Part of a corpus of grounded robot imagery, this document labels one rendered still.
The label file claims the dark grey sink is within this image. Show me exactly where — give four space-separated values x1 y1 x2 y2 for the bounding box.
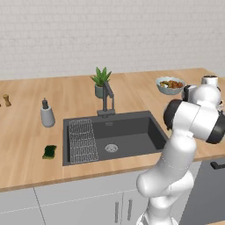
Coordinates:
62 110 170 167

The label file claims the green sponge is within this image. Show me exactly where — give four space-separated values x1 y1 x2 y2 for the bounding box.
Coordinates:
41 144 58 160

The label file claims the grey panel under sink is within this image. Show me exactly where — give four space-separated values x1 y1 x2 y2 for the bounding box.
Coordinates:
33 171 148 207

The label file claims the dark grey tap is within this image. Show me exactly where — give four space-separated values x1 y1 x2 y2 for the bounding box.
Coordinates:
97 81 116 119

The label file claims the green plant in grey pot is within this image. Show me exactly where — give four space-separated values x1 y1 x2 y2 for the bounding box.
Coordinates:
90 66 113 99

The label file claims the pale bowl with food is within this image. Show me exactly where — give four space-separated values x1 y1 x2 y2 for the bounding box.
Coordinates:
155 76 186 96

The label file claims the grey soap dispenser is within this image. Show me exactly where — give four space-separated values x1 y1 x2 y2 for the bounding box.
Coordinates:
40 98 56 128

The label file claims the grey cupboard door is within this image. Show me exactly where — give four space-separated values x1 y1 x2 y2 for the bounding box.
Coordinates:
40 191 124 225
121 188 152 225

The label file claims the brown wooden pepper mill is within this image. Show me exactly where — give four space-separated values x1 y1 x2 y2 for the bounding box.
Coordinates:
2 93 12 107

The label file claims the grey dishwasher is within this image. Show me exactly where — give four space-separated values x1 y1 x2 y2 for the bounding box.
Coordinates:
178 157 225 225

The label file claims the grey drawer front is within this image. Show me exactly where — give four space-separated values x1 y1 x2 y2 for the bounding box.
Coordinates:
0 187 40 215
0 205 47 225

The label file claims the white wire sink rack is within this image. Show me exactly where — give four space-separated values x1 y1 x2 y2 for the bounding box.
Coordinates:
68 118 100 164

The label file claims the grey cupboard door handle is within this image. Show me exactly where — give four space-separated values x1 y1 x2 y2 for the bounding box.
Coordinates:
113 200 120 225
127 199 134 222

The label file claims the black dishwasher handle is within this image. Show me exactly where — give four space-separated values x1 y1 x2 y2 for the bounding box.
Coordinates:
209 160 225 171

